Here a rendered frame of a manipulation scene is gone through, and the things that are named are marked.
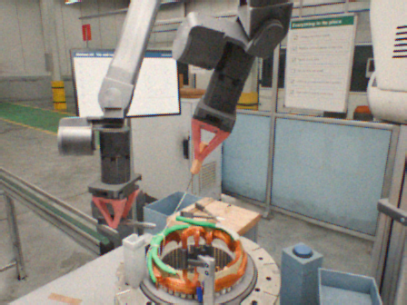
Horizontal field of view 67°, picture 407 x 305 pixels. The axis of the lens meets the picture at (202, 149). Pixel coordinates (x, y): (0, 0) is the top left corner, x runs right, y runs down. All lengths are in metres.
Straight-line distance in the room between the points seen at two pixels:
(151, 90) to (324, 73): 1.59
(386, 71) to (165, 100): 1.12
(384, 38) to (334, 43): 1.97
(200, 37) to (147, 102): 1.17
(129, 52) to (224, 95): 0.24
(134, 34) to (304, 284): 0.69
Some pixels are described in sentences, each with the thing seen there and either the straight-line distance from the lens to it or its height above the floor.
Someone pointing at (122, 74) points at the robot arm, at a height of 1.47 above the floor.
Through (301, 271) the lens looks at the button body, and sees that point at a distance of 0.83.
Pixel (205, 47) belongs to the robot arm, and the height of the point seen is 1.51.
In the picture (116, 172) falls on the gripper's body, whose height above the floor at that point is 1.29.
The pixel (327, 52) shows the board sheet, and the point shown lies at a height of 1.60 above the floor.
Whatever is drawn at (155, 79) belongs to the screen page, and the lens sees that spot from 1.63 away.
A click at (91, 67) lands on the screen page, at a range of 1.58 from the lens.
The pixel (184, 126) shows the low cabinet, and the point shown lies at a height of 0.95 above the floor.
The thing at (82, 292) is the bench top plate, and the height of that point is 0.78.
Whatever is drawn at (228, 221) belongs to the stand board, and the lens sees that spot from 0.89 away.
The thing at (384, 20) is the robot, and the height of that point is 1.58.
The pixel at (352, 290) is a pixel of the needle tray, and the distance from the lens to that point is 0.78.
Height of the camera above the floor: 1.48
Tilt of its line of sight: 15 degrees down
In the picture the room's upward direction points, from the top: straight up
